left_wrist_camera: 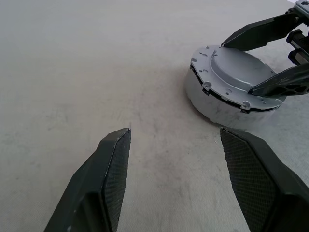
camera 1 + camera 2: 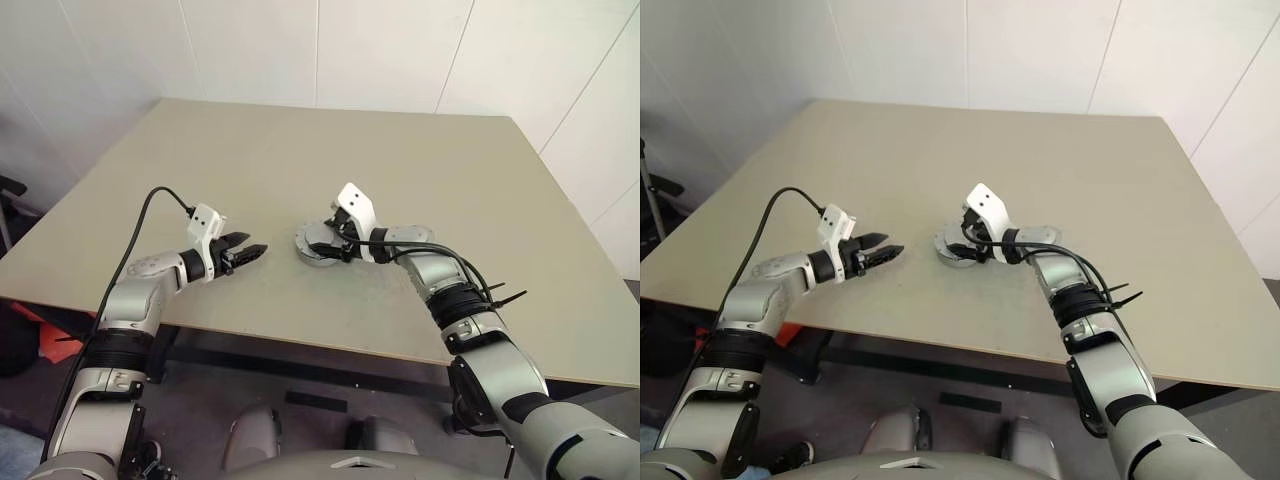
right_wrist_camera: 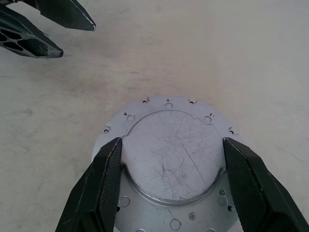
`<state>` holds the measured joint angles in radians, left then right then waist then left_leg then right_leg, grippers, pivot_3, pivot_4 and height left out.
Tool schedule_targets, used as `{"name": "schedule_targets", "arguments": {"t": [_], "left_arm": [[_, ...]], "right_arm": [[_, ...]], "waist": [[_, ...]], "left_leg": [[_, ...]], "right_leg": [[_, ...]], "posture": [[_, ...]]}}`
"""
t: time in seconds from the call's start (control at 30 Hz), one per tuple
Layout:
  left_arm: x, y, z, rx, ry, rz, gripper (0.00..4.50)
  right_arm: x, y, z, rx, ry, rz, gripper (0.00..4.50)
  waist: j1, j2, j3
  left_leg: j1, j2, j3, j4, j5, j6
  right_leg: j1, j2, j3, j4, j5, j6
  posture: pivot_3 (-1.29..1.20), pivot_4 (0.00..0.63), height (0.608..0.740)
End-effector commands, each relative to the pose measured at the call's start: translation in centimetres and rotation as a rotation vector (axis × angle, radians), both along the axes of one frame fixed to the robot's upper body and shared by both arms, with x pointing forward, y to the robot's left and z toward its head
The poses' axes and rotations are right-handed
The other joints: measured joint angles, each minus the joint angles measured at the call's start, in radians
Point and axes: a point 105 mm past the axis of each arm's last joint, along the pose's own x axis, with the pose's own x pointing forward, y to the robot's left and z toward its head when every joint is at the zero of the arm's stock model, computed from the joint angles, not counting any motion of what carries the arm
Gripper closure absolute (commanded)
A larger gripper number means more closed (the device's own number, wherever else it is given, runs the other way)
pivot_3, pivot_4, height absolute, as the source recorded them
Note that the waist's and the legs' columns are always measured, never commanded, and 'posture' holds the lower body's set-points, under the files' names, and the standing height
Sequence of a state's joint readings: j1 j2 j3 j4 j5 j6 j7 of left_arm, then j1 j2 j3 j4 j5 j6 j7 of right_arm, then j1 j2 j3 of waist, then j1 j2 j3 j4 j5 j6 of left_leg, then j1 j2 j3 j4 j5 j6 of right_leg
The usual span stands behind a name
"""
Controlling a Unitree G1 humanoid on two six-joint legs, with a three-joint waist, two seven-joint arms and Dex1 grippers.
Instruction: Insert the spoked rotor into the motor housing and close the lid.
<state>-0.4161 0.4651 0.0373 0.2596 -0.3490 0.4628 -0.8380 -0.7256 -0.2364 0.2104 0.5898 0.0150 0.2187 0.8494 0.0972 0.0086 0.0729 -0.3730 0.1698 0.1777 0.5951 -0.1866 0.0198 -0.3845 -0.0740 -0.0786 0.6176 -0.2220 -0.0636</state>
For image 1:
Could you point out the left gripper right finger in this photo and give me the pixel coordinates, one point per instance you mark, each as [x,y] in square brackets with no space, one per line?
[263,183]

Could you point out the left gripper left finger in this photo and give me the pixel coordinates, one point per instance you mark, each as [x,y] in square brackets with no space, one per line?
[96,188]

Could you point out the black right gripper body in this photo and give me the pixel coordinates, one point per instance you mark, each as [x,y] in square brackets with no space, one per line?
[303,38]

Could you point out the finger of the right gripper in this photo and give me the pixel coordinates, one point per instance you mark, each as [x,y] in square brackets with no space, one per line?
[285,84]
[263,32]

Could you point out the grey round motor lid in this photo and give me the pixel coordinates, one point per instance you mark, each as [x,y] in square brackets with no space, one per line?
[231,67]

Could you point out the round silver motor housing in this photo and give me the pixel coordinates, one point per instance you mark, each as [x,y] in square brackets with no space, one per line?
[217,108]

